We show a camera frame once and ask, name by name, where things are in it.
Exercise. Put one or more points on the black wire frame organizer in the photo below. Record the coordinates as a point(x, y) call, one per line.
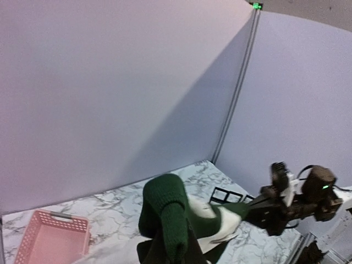
point(223, 196)

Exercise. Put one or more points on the white and green t-shirt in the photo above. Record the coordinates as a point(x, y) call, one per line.
point(181, 229)

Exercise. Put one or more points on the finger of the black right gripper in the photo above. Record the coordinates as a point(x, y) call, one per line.
point(259, 212)

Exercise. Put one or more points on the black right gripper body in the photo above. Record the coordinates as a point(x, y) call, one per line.
point(310, 193)

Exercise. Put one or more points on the pink plastic perforated basket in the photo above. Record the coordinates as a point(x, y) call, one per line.
point(53, 237)

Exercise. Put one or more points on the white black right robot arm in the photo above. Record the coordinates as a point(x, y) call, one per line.
point(290, 198)

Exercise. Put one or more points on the aluminium right corner post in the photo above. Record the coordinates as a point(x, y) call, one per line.
point(257, 8)

